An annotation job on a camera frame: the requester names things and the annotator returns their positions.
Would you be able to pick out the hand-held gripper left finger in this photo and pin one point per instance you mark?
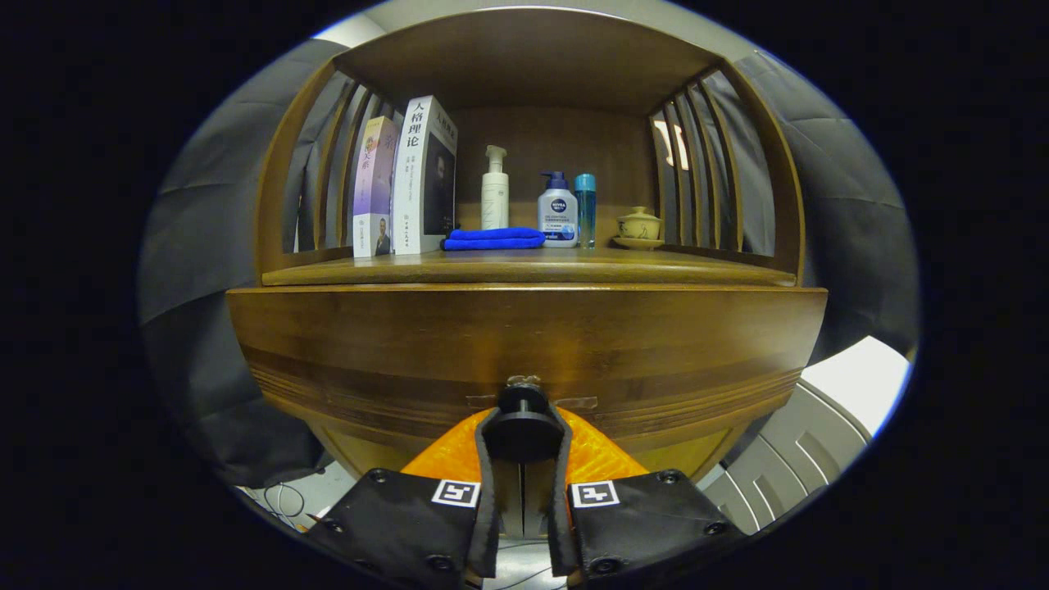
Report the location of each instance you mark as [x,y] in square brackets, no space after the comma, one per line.
[488,533]

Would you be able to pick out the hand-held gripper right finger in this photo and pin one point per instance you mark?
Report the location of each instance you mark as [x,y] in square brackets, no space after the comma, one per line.
[560,533]

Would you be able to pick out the black drawer knob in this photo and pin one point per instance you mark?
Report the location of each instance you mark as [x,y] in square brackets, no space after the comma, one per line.
[523,426]

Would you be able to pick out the brown wooden drawer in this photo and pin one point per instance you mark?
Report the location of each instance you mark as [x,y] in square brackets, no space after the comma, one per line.
[524,336]

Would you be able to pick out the wooden cabinet door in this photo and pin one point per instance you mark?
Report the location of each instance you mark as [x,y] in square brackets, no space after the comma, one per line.
[369,455]
[680,455]

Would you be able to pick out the wooden countertop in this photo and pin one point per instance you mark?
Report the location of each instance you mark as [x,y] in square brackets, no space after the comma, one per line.
[574,266]

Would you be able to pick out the brown wooden cabinet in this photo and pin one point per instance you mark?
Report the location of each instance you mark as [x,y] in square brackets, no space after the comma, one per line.
[524,57]

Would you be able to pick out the grey ribbed panel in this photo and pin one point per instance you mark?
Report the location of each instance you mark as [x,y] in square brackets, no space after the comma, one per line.
[778,467]

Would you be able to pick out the blue folded cloth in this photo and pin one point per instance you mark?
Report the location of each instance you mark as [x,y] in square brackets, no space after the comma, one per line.
[492,239]

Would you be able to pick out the yellow lidded teacup with saucer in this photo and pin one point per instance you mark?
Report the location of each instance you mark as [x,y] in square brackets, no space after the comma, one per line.
[639,225]

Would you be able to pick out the white bottle with blue pump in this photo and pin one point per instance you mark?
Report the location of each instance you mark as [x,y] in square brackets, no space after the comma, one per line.
[557,213]

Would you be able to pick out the teal bottle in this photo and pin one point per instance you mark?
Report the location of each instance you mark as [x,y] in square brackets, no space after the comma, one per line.
[585,209]

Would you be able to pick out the white board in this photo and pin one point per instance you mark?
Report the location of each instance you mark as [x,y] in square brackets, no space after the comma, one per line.
[860,377]

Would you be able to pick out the white book with portrait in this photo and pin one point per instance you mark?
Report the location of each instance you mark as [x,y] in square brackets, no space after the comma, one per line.
[410,188]

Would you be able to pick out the purple book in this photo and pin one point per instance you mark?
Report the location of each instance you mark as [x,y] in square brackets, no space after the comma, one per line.
[375,180]

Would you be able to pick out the black backdrop cloth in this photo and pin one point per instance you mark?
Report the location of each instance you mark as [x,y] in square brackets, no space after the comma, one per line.
[205,246]

